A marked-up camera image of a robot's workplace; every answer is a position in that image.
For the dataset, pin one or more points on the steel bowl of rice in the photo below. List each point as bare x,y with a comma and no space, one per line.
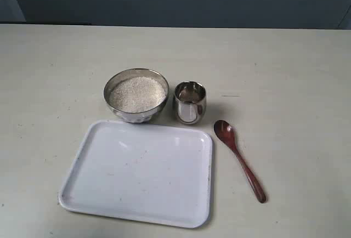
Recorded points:
136,95

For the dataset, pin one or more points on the dark red wooden spoon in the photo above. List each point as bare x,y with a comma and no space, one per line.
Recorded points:
225,133

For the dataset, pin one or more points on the small steel cup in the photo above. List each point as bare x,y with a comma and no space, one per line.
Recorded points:
189,102

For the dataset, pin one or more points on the white plastic tray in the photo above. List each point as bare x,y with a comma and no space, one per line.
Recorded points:
142,172

